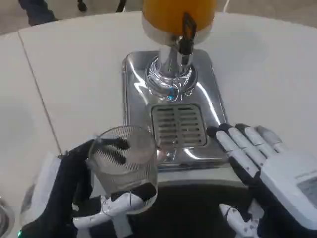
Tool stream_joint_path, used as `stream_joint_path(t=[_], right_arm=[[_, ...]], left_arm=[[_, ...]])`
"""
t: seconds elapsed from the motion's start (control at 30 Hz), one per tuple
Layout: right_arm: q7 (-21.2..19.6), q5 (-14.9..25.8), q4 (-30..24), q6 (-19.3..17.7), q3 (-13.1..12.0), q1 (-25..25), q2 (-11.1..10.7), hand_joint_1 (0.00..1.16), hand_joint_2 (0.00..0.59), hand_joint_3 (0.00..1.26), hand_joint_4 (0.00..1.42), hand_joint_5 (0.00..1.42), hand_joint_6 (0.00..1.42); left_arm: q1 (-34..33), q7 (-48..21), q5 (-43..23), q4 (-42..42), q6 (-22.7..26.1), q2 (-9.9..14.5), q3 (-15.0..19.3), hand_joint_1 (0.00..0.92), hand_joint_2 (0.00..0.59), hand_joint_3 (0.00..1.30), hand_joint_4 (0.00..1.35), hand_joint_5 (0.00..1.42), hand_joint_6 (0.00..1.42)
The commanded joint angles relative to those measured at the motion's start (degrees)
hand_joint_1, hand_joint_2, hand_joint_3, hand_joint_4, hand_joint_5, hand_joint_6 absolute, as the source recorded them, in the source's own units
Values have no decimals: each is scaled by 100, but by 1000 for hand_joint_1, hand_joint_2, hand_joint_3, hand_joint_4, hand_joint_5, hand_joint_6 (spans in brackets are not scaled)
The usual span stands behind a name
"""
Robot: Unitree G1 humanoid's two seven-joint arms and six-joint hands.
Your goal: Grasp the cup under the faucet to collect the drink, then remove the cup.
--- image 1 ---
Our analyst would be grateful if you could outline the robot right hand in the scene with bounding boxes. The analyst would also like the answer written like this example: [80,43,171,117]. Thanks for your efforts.
[206,122,317,238]

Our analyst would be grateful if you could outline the steel drip tray grid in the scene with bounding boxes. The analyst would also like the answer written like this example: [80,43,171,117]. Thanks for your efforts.
[151,104,208,147]

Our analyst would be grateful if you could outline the black dispenser tap handle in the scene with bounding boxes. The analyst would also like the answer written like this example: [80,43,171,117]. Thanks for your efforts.
[178,12,198,55]

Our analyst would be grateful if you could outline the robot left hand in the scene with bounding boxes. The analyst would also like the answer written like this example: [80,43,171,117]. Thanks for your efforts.
[19,137,159,238]

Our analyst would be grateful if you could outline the orange juice dispenser steel base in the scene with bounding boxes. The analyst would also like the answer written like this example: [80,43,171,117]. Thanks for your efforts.
[121,0,250,189]

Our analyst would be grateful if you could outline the clear ribbed glass cup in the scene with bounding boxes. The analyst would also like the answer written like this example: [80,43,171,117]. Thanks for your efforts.
[85,125,159,215]

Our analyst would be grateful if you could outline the person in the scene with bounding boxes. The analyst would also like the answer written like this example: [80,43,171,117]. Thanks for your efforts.
[18,0,59,27]

